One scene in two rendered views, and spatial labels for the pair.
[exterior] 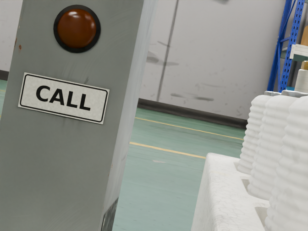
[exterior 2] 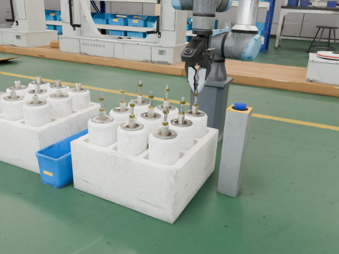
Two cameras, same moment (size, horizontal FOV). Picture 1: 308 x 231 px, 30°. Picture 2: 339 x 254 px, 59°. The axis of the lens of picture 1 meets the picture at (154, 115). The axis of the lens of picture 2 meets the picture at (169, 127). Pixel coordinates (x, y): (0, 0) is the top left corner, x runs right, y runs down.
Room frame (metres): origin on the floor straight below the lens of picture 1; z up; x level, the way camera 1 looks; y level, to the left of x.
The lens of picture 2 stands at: (1.32, 0.19, 0.60)
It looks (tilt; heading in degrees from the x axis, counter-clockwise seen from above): 21 degrees down; 202
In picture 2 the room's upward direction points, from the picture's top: 3 degrees clockwise
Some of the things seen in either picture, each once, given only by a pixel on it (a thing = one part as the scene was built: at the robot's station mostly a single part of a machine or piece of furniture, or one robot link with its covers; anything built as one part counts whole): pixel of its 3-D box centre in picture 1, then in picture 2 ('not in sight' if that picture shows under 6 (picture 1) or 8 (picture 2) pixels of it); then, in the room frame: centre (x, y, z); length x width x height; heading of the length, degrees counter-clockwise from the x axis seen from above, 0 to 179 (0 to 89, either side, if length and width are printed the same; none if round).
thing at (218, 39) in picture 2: not in sight; (215, 43); (-0.11, -0.17, 0.47); 0.13 x 0.12 x 0.14; 79
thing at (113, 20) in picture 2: not in sight; (121, 19); (-4.44, -3.28, 0.36); 0.50 x 0.38 x 0.21; 179
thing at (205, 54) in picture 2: not in sight; (202, 48); (0.28, -0.12, 0.48); 0.09 x 0.08 x 0.12; 178
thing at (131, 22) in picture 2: not in sight; (140, 20); (-4.45, -2.84, 0.36); 0.50 x 0.38 x 0.21; 0
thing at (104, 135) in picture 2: not in sight; (103, 143); (0.52, -0.37, 0.16); 0.10 x 0.10 x 0.18
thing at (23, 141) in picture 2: not in sight; (42, 127); (0.38, -0.80, 0.09); 0.39 x 0.39 x 0.18; 88
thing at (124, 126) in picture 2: not in sight; (131, 126); (0.53, -0.25, 0.25); 0.08 x 0.08 x 0.01
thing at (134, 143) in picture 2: not in sight; (131, 151); (0.53, -0.25, 0.16); 0.10 x 0.10 x 0.18
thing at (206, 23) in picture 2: not in sight; (202, 23); (0.29, -0.12, 0.56); 0.08 x 0.08 x 0.05
